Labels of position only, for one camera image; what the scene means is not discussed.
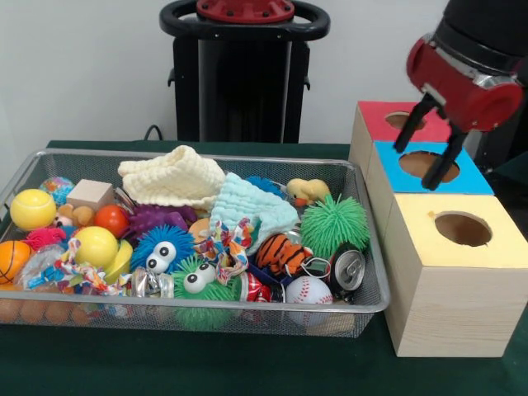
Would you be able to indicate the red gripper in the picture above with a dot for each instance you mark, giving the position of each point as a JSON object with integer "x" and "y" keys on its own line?
{"x": 466, "y": 99}

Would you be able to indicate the green spiky rubber ball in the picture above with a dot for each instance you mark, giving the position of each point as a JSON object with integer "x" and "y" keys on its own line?
{"x": 334, "y": 222}

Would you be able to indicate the multicoloured patterned cloth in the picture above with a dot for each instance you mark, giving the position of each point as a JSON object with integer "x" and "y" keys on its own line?
{"x": 231, "y": 247}
{"x": 82, "y": 276}

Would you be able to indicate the wooden box with three holes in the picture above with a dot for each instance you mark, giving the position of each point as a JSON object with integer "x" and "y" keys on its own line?
{"x": 453, "y": 309}

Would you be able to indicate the shallow clear mesh bin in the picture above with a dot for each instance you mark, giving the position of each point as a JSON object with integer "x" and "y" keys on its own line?
{"x": 288, "y": 319}

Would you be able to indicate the dark green side table cloth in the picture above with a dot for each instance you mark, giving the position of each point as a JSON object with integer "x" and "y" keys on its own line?
{"x": 515, "y": 169}

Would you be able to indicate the yellow duck plush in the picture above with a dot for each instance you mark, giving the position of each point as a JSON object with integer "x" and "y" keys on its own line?
{"x": 307, "y": 190}

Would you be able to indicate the silver drinks can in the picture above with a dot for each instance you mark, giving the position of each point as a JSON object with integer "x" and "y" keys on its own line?
{"x": 348, "y": 270}

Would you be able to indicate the orange striped tiger plush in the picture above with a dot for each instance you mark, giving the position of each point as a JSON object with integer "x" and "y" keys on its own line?
{"x": 280, "y": 251}

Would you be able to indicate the light blue waffle cloth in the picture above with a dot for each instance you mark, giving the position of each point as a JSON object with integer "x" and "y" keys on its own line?
{"x": 251, "y": 206}

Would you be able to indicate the white toy baseball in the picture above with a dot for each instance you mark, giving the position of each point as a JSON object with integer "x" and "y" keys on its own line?
{"x": 307, "y": 290}

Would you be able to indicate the cream waffle cloth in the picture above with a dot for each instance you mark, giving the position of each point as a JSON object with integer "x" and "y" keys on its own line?
{"x": 177, "y": 177}

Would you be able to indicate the green spiky ball with eyes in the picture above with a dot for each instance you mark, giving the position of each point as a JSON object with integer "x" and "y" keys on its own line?
{"x": 198, "y": 280}

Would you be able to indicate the blue spiky ball with eyes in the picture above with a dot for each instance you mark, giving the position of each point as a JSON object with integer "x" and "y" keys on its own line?
{"x": 163, "y": 247}

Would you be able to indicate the yellow tennis ball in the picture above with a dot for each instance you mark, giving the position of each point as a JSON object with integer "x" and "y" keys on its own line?
{"x": 33, "y": 209}

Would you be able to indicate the orange toy basketball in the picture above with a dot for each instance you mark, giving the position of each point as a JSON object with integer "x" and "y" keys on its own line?
{"x": 12, "y": 262}

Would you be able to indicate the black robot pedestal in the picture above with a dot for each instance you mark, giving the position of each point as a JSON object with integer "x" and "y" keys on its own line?
{"x": 247, "y": 90}

